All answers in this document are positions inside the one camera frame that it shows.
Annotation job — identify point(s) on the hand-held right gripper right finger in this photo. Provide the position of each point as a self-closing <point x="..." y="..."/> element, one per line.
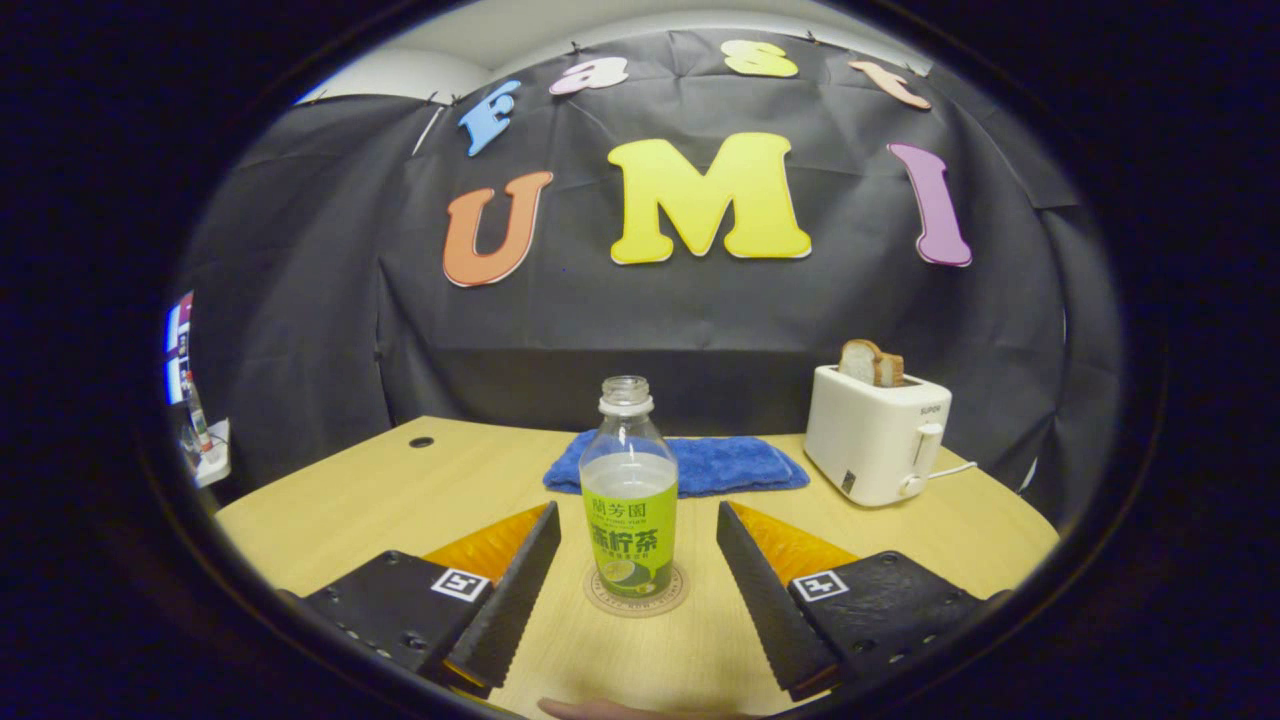
<point x="765" y="600"/>

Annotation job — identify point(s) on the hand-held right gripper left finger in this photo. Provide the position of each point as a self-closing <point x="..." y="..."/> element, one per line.
<point x="510" y="600"/>

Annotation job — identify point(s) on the round wooden coaster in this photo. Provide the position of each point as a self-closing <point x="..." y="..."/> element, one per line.
<point x="636" y="610"/>

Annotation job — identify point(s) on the green label water bottle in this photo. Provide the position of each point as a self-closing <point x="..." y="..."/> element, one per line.
<point x="630" y="480"/>

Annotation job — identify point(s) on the red cap drink bottle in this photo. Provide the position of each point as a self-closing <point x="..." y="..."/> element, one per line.
<point x="198" y="415"/>

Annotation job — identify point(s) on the blue towel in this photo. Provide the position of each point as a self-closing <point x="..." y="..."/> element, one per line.
<point x="740" y="465"/>

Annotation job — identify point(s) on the white toaster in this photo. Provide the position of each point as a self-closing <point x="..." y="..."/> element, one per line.
<point x="865" y="440"/>

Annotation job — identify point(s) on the toast bread slice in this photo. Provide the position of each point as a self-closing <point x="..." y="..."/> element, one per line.
<point x="858" y="362"/>
<point x="893" y="370"/>

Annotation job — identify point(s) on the white side table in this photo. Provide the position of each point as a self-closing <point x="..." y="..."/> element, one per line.
<point x="215" y="465"/>

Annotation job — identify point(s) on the computer monitor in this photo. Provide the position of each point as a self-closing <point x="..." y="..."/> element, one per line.
<point x="180" y="345"/>

